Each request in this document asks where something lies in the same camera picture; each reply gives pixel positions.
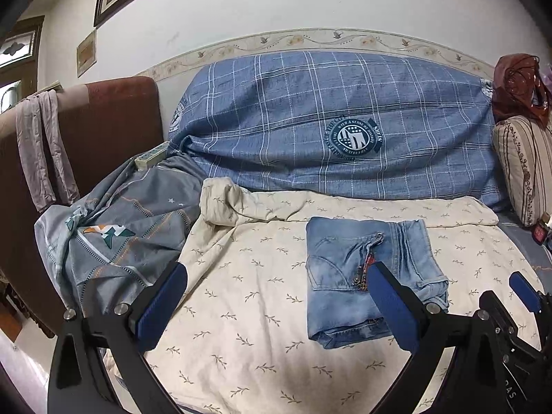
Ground brown-red cloth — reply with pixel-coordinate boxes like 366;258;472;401
492;53;552;128

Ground grey hanging cloth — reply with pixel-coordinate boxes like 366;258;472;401
16;90;80;213

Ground blue denim pants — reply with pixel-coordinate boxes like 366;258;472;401
305;217;450;350

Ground striped beige pillow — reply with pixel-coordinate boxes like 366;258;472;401
492;116;552;229

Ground grey-blue bed sheet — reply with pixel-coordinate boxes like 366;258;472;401
496;222;552;285

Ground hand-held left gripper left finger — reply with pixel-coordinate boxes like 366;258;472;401
47;262;188;414

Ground blue plaid quilt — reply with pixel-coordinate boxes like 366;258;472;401
167;50;507;212

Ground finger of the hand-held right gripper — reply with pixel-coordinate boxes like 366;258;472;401
509;271;552;314

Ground wooden door with glass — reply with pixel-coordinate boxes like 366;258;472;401
0;15;46;115

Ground white power strip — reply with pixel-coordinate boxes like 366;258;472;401
135;142;170;169

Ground grey star-print cover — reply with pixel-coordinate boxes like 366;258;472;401
34;155;208;311

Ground small wall picture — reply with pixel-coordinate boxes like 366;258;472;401
77;29;98;78

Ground cream leaf-print blanket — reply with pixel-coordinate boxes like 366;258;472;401
101;178;540;414

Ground brown headboard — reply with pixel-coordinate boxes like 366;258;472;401
0;76;164;339

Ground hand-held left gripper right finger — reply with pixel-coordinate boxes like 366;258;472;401
366;261;509;414

